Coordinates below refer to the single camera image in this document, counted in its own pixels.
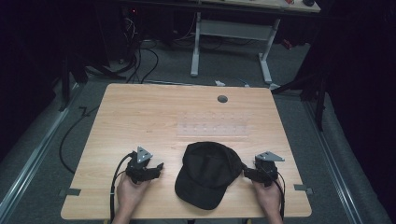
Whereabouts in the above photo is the desk with white metal legs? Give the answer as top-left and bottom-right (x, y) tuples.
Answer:
(124, 0), (322, 91)

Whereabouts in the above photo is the person's left hand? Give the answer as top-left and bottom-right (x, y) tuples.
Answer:
(116, 173), (151, 214)

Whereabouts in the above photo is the clear plastic sheet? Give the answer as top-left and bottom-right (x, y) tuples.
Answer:
(176, 113), (250, 138)

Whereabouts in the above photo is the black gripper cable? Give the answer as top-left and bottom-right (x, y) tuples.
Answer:
(108, 151), (137, 224)
(272, 170), (287, 219)

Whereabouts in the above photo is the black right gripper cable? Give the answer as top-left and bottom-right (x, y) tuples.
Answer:
(272, 170), (287, 219)

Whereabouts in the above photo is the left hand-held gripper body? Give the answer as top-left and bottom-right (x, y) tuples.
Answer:
(125, 146), (157, 185)

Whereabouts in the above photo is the grey tape piece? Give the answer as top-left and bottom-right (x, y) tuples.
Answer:
(293, 183), (315, 196)
(58, 188), (82, 198)

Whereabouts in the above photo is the black metal stand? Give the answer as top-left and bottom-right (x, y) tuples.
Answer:
(57, 52), (90, 113)
(270, 69), (329, 133)

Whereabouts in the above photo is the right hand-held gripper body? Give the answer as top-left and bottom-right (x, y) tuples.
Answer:
(254, 150), (286, 188)

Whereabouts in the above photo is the small red object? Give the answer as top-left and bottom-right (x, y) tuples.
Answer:
(280, 38), (294, 51)

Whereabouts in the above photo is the black baseball cap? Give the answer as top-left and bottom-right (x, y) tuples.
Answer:
(174, 141), (246, 211)

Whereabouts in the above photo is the aluminium floor rail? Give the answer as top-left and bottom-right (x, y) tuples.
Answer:
(0, 82), (86, 218)
(303, 99), (364, 224)

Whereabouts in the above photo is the black floor cable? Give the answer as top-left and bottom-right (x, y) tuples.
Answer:
(58, 105), (101, 175)

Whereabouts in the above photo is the bundle of black cables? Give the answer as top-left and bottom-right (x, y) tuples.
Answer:
(120, 18), (161, 85)

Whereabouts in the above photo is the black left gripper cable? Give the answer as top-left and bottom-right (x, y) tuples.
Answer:
(108, 151), (137, 224)

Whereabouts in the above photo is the person's right hand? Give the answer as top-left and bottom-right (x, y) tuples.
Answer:
(252, 181), (283, 217)

